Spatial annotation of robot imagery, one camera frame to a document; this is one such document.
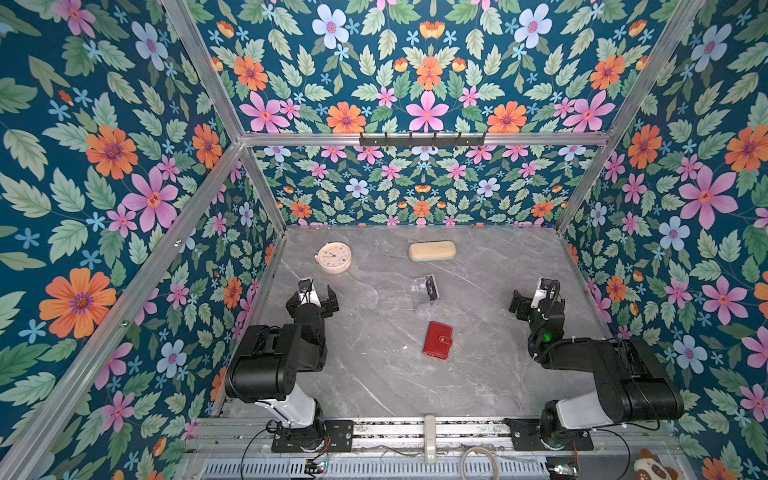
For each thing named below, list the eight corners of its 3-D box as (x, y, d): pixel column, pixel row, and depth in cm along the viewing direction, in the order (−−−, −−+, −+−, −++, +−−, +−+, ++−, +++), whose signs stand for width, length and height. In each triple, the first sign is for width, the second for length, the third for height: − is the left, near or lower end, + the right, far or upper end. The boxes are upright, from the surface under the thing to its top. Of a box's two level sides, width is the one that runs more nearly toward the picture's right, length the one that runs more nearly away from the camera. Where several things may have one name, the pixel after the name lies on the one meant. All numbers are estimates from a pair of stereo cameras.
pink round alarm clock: (314, 274, 108) (311, 269, 105) (320, 247, 116) (318, 242, 113) (349, 274, 108) (348, 269, 105) (353, 247, 116) (352, 242, 113)
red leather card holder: (421, 353, 90) (421, 351, 88) (428, 323, 96) (429, 320, 94) (448, 361, 88) (449, 358, 87) (454, 329, 95) (455, 326, 93)
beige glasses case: (409, 261, 111) (409, 254, 108) (409, 247, 116) (409, 240, 113) (455, 261, 111) (457, 254, 108) (453, 247, 116) (455, 240, 113)
